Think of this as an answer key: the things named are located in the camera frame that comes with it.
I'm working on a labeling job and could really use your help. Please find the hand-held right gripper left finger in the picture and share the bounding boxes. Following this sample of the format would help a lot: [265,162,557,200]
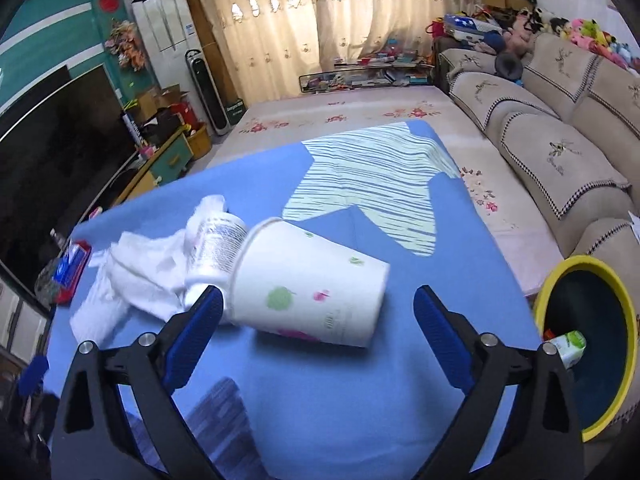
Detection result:
[50,284,225,480]

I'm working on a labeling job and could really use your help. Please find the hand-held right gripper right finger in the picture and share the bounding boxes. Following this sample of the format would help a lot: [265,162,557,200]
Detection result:
[413,284,586,480]

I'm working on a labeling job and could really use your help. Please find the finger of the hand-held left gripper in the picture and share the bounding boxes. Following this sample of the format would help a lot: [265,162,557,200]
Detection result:
[17,355,51,397]

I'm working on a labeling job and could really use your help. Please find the white labelled plastic bottle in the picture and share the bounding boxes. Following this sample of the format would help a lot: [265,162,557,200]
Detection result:
[184,210,249,311]

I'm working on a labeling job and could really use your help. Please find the white paper cup coloured dots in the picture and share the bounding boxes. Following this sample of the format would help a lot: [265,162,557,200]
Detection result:
[222,216,391,349]

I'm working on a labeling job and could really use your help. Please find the green white small carton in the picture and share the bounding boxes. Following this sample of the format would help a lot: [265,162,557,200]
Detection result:
[542,331,587,369]

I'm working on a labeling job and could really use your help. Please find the black trash bin yellow rim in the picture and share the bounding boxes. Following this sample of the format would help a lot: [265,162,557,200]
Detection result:
[531,255,639,443]

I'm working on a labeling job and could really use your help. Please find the crumpled white tissue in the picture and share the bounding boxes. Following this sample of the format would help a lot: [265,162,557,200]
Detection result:
[70,195,231,346]

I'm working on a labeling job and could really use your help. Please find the red blue flat packet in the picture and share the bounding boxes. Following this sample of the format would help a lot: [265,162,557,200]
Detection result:
[52,241,93,306]

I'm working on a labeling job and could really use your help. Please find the blue striped tablecloth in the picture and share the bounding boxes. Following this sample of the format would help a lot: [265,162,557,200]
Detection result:
[47,120,541,480]

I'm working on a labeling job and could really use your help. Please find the green yellow television stand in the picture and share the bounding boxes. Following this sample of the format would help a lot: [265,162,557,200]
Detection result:
[107,130,193,206]

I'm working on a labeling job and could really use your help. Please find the yellow plastic tub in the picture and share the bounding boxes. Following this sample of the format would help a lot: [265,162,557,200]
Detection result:
[185,122,211,158]

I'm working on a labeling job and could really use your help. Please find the black television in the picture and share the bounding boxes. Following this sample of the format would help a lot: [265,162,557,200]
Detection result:
[0,62,138,306]

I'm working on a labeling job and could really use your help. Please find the pile of open cardboard boxes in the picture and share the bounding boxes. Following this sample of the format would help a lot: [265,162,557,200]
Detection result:
[122,85,193,133]

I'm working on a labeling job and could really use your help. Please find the white tower fan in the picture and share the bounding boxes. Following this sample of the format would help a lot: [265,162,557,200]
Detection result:
[184,49,231,136]

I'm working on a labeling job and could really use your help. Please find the beige embroidered sofa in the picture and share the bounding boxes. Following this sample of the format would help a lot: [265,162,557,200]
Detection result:
[437,32,640,271]

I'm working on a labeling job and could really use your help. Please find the pile of books and clutter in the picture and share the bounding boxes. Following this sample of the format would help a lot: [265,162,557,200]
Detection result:
[299,45,436,93]

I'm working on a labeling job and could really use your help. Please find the grey round cushion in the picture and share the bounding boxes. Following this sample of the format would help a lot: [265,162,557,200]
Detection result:
[495,52,523,81]

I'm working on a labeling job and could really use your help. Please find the artificial flower bunch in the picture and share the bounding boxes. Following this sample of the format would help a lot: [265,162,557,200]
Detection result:
[104,19,146,70]

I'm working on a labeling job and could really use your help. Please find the brown wooden board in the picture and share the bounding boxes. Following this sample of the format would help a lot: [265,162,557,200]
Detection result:
[186,0,223,91]

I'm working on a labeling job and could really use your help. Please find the white blue printed bag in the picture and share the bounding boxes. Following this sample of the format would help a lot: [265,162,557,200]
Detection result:
[444,14,501,43]

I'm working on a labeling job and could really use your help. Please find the white tall cabinet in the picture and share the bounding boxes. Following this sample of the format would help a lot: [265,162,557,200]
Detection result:
[131,0,201,61]

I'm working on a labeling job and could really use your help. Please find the cream embroidered curtain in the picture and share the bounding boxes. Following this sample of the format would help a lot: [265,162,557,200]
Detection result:
[175,0,481,101]

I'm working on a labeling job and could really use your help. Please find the pile of plush toys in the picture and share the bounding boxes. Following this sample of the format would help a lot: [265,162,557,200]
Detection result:
[500,0,640,68]

